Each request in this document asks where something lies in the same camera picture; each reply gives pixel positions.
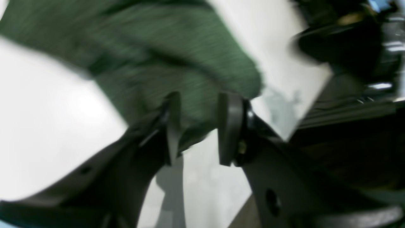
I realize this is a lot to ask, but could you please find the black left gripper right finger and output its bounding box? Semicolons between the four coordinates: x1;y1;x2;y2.
217;92;404;228

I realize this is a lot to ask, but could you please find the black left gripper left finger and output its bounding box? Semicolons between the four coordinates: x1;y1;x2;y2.
1;92;181;228

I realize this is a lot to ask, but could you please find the dark green long-sleeve shirt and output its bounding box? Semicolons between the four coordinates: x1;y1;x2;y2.
1;0;262;151

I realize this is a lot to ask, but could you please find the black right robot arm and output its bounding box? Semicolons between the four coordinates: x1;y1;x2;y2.
293;0;404;108

